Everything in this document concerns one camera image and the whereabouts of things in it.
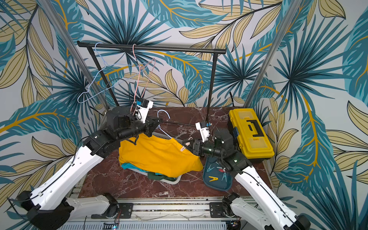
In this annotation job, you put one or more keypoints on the pink wire hanger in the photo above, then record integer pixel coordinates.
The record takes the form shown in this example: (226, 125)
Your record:
(140, 75)

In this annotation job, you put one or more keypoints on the left aluminium frame post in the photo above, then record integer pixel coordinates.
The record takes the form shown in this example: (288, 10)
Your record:
(66, 17)

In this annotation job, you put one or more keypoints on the turquoise printed t-shirt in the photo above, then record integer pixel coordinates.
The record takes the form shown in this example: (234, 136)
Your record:
(141, 171)

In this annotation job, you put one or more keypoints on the aluminium frame post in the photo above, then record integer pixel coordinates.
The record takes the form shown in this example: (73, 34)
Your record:
(66, 17)
(294, 5)

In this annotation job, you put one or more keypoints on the light blue wire hanger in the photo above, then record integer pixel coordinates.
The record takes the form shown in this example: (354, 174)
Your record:
(101, 65)

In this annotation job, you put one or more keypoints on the black clothes rack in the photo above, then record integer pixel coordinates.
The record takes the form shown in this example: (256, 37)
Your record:
(216, 52)

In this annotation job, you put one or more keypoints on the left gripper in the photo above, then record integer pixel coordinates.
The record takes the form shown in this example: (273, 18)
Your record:
(151, 125)

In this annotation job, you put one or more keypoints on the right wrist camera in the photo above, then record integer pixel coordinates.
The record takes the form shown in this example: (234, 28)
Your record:
(203, 129)

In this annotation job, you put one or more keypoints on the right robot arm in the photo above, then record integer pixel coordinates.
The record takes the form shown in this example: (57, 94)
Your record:
(253, 184)

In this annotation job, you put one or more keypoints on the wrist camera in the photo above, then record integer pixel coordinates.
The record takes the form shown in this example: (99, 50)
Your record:
(143, 107)
(203, 129)

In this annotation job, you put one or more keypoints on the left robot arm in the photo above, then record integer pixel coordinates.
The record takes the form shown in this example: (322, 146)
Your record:
(47, 206)

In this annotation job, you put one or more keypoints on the dark teal plastic tray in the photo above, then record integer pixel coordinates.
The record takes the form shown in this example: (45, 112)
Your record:
(219, 184)

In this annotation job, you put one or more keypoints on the dark green t-shirt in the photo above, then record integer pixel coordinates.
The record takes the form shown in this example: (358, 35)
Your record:
(159, 177)

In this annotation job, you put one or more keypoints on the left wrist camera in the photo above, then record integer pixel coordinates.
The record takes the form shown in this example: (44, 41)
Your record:
(143, 107)

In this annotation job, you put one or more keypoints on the yellow black toolbox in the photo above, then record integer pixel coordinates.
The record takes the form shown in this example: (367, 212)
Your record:
(250, 135)

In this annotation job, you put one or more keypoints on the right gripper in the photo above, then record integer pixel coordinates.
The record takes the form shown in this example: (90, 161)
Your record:
(194, 145)

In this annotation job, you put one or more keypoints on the yellow t-shirt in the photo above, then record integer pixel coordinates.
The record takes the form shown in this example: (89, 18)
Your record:
(159, 155)

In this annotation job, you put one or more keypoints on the yellow clothespin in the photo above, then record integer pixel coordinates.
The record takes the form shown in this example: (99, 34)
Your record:
(212, 178)

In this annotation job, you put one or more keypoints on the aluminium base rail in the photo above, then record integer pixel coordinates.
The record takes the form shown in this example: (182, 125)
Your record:
(144, 210)

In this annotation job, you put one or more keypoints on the beige pink clothespin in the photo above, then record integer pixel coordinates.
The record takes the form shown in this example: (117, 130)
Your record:
(184, 147)

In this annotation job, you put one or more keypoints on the right aluminium frame post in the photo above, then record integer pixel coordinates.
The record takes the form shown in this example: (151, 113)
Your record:
(294, 5)

